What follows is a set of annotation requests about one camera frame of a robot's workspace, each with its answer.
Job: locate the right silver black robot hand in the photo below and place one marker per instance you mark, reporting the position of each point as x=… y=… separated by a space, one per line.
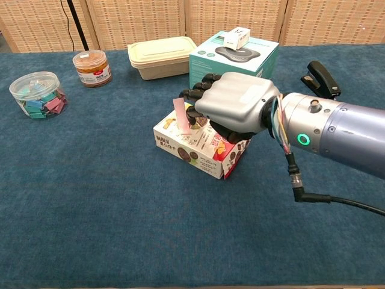
x=234 y=102

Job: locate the pink paper strip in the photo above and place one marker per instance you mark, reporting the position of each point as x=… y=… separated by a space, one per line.
x=181 y=114

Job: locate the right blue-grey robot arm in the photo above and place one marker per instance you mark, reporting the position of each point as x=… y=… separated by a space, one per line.
x=346 y=129

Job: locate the teal speaker product box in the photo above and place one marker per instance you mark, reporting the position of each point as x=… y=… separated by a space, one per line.
x=204 y=63

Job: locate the small white carton box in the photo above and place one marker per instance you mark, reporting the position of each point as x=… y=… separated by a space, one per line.
x=237 y=37

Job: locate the white snack box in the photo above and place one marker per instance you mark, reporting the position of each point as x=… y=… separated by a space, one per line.
x=180 y=144

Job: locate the beige lidded lunch container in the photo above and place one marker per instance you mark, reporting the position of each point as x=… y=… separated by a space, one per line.
x=159 y=57

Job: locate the black stapler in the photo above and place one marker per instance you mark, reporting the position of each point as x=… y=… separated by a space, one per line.
x=319 y=72

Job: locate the bamboo folding screen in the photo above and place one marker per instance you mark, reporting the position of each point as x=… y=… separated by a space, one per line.
x=144 y=21

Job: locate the clear jar with brown snacks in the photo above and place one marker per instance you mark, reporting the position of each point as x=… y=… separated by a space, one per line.
x=91 y=70

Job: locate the blue table cloth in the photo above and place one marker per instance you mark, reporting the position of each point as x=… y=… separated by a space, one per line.
x=120 y=216

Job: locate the black tripod stand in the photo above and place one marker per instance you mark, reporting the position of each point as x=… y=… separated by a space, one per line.
x=77 y=24

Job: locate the clear jar of binder clips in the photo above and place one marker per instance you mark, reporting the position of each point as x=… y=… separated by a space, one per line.
x=36 y=96

